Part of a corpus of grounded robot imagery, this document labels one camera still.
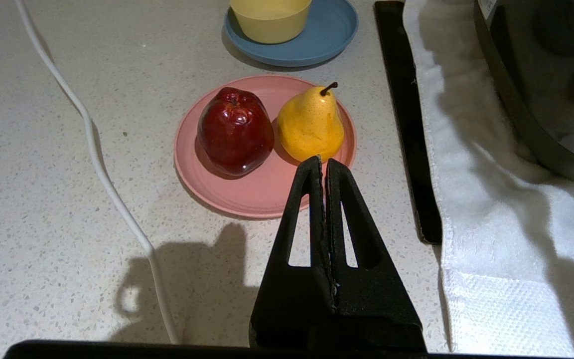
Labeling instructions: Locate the red apple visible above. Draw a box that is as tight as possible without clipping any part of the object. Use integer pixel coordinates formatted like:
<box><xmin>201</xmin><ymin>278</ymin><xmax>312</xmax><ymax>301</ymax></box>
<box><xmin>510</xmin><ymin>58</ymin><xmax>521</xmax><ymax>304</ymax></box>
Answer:
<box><xmin>197</xmin><ymin>87</ymin><xmax>275</xmax><ymax>177</ymax></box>

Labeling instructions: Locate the yellow bowl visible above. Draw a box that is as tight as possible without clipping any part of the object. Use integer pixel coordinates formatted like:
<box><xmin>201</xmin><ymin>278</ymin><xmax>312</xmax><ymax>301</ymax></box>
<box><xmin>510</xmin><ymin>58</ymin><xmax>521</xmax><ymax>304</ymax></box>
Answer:
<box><xmin>229</xmin><ymin>0</ymin><xmax>312</xmax><ymax>44</ymax></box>

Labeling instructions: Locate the pink plate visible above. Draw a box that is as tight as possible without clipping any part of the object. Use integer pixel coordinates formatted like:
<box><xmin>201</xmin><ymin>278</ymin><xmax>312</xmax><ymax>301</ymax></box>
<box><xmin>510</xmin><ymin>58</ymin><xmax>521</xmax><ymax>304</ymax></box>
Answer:
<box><xmin>173</xmin><ymin>75</ymin><xmax>357</xmax><ymax>219</ymax></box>

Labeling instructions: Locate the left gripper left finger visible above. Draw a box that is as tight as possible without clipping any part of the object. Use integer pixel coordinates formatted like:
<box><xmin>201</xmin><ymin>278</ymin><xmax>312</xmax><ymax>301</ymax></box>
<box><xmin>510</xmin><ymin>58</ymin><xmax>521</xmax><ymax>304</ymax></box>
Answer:
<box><xmin>249</xmin><ymin>156</ymin><xmax>336</xmax><ymax>350</ymax></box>

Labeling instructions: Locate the yellow pear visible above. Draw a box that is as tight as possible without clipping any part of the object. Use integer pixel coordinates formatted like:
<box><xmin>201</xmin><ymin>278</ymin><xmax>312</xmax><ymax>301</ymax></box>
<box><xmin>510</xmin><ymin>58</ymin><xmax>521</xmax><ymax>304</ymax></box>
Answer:
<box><xmin>277</xmin><ymin>82</ymin><xmax>345</xmax><ymax>163</ymax></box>

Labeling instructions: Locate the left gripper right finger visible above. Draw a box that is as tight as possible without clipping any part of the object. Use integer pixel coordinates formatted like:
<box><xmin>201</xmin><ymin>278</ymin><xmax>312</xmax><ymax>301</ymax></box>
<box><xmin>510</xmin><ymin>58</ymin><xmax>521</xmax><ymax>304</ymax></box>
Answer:
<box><xmin>325</xmin><ymin>159</ymin><xmax>427</xmax><ymax>353</ymax></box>

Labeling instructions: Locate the white towel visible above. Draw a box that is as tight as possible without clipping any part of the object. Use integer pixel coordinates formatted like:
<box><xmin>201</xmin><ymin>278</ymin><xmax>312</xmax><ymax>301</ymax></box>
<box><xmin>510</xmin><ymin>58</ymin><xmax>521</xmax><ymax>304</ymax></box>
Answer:
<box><xmin>403</xmin><ymin>0</ymin><xmax>574</xmax><ymax>358</ymax></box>

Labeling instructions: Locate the white cable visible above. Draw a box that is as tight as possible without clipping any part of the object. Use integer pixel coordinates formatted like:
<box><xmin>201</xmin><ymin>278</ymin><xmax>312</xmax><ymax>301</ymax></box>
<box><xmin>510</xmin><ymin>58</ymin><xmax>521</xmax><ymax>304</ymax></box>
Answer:
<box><xmin>14</xmin><ymin>0</ymin><xmax>182</xmax><ymax>345</ymax></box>

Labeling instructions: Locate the blue plate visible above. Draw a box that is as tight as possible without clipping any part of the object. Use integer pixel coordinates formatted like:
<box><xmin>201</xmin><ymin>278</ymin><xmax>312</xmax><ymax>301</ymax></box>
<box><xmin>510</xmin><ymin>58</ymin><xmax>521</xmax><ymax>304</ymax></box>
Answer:
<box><xmin>223</xmin><ymin>0</ymin><xmax>359</xmax><ymax>68</ymax></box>

